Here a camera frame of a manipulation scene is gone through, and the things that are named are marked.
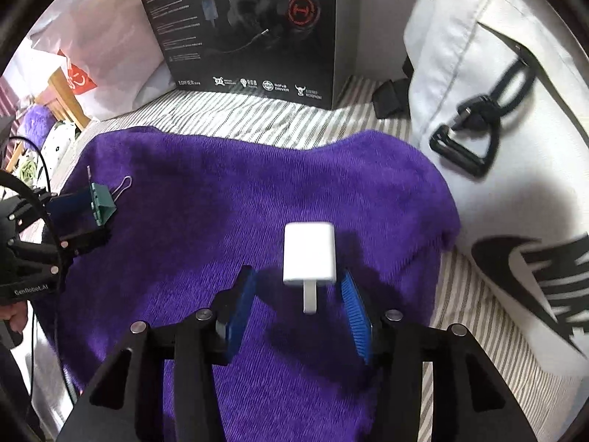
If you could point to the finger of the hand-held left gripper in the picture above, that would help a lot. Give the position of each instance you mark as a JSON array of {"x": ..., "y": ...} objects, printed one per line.
[
  {"x": 69, "y": 209},
  {"x": 87, "y": 239}
]

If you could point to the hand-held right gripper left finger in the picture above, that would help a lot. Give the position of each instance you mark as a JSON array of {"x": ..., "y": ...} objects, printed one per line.
[{"x": 239, "y": 315}]

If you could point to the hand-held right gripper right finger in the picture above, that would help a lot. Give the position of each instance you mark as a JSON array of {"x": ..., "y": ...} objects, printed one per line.
[{"x": 356, "y": 324}]

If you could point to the green binder clip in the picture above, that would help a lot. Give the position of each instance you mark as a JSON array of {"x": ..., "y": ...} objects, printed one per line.
[{"x": 102, "y": 202}]

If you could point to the white charger plug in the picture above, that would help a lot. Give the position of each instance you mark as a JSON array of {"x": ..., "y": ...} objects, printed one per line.
[{"x": 308, "y": 253}]

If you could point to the person's left hand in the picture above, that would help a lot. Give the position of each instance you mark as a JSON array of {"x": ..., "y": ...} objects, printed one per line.
[{"x": 14, "y": 317}]

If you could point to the panda print pillow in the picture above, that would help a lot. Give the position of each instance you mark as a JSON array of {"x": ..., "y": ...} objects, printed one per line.
[{"x": 60, "y": 140}]

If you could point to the purple plush toy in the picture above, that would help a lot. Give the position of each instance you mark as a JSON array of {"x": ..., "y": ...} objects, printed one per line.
[{"x": 34, "y": 122}]

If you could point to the wooden headboard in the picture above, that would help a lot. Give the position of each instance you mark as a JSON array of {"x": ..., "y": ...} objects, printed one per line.
[{"x": 69, "y": 101}]

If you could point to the purple towel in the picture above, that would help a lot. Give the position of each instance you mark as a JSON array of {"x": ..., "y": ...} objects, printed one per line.
[{"x": 207, "y": 193}]

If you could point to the striped curtain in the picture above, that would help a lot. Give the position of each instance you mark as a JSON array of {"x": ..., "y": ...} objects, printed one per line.
[{"x": 7, "y": 96}]

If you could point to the white shopping bag red logo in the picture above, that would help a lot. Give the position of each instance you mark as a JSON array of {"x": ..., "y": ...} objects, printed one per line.
[{"x": 106, "y": 18}]

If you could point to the striped bed sheet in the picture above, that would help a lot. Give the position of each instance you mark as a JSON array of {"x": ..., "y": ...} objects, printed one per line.
[{"x": 257, "y": 119}]

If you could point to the black headset box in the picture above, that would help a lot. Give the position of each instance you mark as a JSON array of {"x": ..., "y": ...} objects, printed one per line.
[{"x": 207, "y": 32}]

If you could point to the white sports bag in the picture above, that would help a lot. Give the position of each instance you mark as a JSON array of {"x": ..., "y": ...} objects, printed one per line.
[{"x": 460, "y": 32}]

